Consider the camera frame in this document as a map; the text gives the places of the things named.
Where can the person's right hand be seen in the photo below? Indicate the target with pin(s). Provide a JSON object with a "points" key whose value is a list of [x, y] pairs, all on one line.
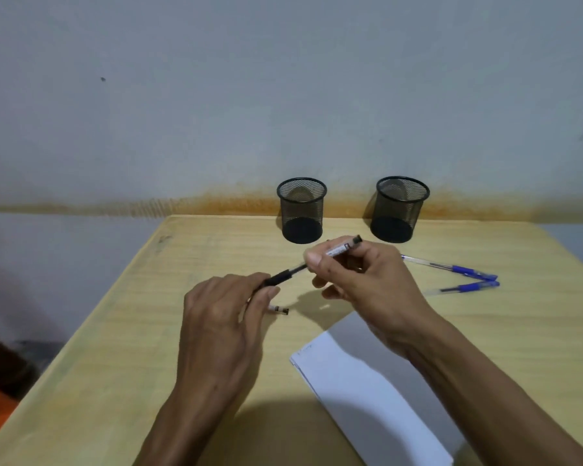
{"points": [[384, 296]]}

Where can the person's left hand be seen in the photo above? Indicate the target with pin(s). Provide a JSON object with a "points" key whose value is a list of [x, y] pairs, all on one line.
{"points": [[213, 329]]}

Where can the person's left thumb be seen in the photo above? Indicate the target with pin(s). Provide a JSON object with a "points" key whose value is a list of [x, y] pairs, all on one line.
{"points": [[265, 305]]}

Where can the person's right thumb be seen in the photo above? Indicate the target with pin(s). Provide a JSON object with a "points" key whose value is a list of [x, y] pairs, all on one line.
{"points": [[320, 264]]}

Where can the black grip clear pen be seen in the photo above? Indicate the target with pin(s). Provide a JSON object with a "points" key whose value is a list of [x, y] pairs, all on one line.
{"points": [[278, 279]]}

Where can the person's right forearm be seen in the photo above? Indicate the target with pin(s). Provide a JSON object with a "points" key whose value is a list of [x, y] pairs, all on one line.
{"points": [[490, 407]]}

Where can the person's left forearm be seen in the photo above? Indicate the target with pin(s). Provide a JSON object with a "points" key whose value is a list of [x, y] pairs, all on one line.
{"points": [[184, 431]]}

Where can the black mesh pen cup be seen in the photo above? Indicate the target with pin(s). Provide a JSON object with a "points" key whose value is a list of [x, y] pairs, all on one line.
{"points": [[301, 213], [398, 213]]}

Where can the blue capped clear pen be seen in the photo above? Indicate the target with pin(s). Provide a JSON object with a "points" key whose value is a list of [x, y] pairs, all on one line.
{"points": [[466, 270], [471, 287]]}

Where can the white paper sheets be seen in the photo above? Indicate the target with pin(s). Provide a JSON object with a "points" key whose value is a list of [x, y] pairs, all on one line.
{"points": [[369, 407]]}

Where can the dark brown object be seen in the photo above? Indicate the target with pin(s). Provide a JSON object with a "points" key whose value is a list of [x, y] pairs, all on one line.
{"points": [[2, 363]]}

